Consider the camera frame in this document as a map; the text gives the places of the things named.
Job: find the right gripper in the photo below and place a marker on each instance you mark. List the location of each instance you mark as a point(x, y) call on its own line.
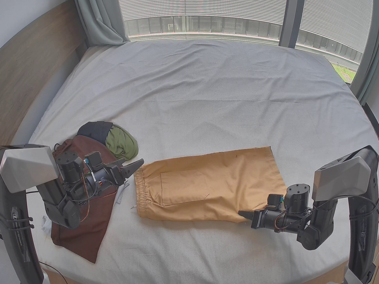
point(263, 219)

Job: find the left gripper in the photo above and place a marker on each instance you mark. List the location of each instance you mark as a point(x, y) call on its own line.
point(106, 179)

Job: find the tan shorts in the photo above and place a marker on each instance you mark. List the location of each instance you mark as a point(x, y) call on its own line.
point(222, 182)

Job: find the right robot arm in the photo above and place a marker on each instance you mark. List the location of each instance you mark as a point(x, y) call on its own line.
point(340, 179)

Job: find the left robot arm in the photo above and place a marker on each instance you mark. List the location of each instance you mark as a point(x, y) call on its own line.
point(26, 167)

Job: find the green garment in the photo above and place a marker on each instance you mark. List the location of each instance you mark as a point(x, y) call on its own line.
point(121, 143)

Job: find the white garment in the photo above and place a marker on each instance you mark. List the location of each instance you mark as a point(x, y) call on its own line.
point(46, 225)
point(121, 194)

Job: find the black garment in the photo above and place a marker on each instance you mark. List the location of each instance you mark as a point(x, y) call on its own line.
point(91, 130)

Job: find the brown garment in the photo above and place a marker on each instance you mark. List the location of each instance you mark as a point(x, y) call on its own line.
point(83, 235)

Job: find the grey-green curtain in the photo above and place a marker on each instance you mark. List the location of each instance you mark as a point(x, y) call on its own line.
point(97, 19)

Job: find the window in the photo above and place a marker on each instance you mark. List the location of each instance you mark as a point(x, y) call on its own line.
point(207, 4)

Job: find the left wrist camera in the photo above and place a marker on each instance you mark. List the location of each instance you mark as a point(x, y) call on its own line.
point(94, 158)

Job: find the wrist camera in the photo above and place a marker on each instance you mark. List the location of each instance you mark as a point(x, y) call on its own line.
point(94, 158)
point(275, 200)

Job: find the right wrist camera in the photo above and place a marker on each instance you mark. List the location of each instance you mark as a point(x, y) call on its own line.
point(275, 200)

